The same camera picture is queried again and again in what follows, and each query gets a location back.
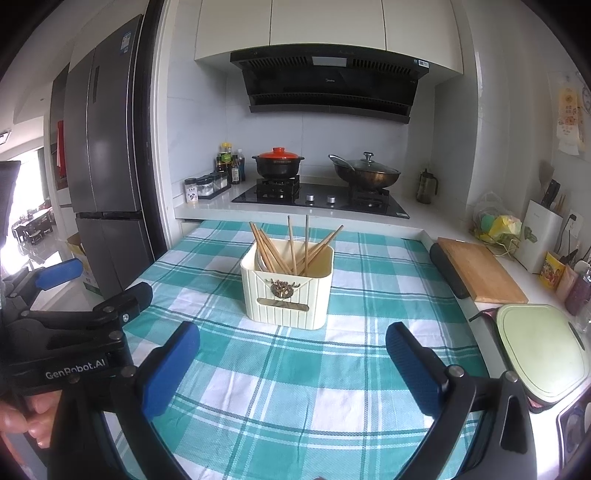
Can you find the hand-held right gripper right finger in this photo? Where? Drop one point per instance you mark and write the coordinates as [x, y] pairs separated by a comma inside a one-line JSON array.
[[413, 369]]

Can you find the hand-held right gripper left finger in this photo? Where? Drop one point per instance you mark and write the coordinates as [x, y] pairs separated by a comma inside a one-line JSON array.
[[171, 369]]

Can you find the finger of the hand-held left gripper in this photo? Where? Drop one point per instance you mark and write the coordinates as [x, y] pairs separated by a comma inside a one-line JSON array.
[[57, 273], [124, 300]]

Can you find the cream utensil holder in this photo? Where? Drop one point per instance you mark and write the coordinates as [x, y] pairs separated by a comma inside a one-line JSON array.
[[286, 295]]

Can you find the wooden chopstick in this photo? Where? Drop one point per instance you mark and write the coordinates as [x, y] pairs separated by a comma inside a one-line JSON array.
[[325, 244], [267, 249], [323, 251], [306, 244], [279, 256], [291, 244], [273, 254], [258, 242]]

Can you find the person's left hand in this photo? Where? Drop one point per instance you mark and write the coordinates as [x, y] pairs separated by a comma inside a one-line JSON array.
[[27, 417]]

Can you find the cardboard box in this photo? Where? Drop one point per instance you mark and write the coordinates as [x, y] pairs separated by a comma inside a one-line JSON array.
[[85, 267]]

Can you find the dining furniture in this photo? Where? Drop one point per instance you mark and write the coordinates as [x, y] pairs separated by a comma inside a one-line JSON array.
[[32, 228]]

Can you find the black oblong pad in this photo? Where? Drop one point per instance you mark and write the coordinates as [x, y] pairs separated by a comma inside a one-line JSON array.
[[448, 270]]

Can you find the teal checked tablecloth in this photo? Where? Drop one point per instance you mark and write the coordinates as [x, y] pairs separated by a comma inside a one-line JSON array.
[[300, 392]]

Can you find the wooden cutting board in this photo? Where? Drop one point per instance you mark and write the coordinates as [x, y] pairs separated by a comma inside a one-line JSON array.
[[485, 272]]

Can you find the grey refrigerator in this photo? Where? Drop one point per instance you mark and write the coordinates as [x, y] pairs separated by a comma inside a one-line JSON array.
[[106, 161]]

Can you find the red hanging cloth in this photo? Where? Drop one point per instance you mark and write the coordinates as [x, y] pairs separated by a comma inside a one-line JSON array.
[[60, 147]]

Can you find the light green cutting board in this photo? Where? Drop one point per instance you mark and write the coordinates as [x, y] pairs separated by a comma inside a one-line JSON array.
[[540, 346]]

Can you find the ceiling light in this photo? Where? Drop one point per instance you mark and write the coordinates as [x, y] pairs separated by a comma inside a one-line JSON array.
[[4, 137]]

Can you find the steel sink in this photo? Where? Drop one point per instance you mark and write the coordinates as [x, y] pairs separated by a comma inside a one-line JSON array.
[[563, 443]]

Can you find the yellow green plastic bags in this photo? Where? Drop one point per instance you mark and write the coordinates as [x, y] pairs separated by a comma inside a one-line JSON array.
[[496, 224]]

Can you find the yellow printed cup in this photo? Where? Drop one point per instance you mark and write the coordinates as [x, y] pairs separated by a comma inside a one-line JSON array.
[[551, 272]]

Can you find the oil bottle yellow cap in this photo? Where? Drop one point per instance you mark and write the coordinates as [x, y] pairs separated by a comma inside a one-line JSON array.
[[225, 164]]

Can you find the dark sauce bottle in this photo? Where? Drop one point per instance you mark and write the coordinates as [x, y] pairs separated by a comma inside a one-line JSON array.
[[238, 168]]

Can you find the white knife holder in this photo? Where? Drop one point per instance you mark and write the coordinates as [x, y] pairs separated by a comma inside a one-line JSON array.
[[538, 240]]

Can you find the dark glass pitcher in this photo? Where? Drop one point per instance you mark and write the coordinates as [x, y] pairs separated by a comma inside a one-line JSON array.
[[426, 187]]

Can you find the purple soap bottle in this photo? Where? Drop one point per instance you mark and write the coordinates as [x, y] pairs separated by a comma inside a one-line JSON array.
[[579, 293]]

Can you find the black gas hob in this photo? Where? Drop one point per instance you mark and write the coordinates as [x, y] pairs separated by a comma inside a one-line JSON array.
[[323, 201]]

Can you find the wok with glass lid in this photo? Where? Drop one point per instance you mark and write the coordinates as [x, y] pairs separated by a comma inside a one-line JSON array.
[[364, 175]]

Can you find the black clay pot red lid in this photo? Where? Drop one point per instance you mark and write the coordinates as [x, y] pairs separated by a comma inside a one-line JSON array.
[[277, 164]]

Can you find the black range hood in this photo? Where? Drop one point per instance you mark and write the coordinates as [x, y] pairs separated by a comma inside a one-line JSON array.
[[332, 87]]

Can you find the brown wall cabinet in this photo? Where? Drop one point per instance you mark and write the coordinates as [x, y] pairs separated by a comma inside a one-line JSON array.
[[57, 129]]

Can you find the door frame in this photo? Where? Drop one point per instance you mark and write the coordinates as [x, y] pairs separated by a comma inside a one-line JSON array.
[[148, 115]]

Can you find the wall socket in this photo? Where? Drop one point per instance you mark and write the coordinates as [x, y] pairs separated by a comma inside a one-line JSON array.
[[574, 224]]

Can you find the printed hanging wall cloth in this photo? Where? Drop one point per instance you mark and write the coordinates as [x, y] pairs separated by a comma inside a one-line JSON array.
[[569, 120]]

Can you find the white wall cabinet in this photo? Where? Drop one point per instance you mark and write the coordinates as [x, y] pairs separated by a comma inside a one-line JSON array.
[[323, 27]]

